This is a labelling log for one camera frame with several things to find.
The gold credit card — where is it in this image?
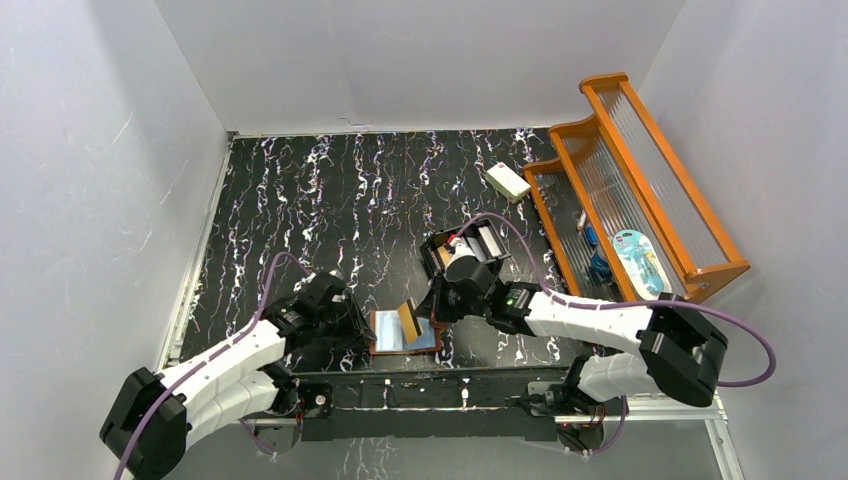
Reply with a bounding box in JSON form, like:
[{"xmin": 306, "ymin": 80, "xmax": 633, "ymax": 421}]
[{"xmin": 397, "ymin": 299, "xmax": 422, "ymax": 345}]

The orange leather card holder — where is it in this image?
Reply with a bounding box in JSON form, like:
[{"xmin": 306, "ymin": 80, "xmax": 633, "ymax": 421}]
[{"xmin": 368, "ymin": 310, "xmax": 442, "ymax": 356}]

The black card tray box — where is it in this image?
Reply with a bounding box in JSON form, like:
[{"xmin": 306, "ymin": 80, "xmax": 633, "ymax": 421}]
[{"xmin": 419, "ymin": 219, "xmax": 511, "ymax": 280}]

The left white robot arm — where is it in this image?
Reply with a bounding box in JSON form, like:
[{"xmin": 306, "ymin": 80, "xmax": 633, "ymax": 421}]
[{"xmin": 99, "ymin": 272, "xmax": 376, "ymax": 479}]

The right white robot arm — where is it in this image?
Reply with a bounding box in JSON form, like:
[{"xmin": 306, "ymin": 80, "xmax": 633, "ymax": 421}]
[{"xmin": 414, "ymin": 257, "xmax": 728, "ymax": 414}]

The stack of white cards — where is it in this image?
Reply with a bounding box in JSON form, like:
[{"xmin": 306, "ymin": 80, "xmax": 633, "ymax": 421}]
[{"xmin": 473, "ymin": 225, "xmax": 503, "ymax": 259}]

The white rectangular box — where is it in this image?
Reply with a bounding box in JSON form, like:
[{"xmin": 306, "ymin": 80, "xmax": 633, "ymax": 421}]
[{"xmin": 484, "ymin": 162, "xmax": 531, "ymax": 204}]

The blue item on shelf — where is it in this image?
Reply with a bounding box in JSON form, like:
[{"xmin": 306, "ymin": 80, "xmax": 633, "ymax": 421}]
[{"xmin": 583, "ymin": 225, "xmax": 613, "ymax": 282}]

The small pen on shelf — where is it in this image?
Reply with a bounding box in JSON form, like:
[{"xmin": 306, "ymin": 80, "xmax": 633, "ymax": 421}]
[{"xmin": 576, "ymin": 210, "xmax": 587, "ymax": 231}]

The blue blister pack item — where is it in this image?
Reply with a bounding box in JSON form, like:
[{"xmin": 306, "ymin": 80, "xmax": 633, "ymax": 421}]
[{"xmin": 612, "ymin": 229, "xmax": 672, "ymax": 300}]

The orange wooden shelf rack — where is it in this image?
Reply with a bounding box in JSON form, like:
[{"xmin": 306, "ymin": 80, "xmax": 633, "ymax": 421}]
[{"xmin": 522, "ymin": 73, "xmax": 750, "ymax": 303}]

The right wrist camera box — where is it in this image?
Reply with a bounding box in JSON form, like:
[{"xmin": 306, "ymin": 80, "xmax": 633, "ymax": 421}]
[{"xmin": 446, "ymin": 235, "xmax": 475, "ymax": 264}]

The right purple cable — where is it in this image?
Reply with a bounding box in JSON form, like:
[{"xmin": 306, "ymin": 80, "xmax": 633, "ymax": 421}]
[{"xmin": 453, "ymin": 211, "xmax": 778, "ymax": 389}]

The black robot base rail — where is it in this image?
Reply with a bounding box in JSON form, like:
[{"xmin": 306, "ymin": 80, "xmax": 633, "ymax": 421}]
[{"xmin": 298, "ymin": 366, "xmax": 603, "ymax": 441}]

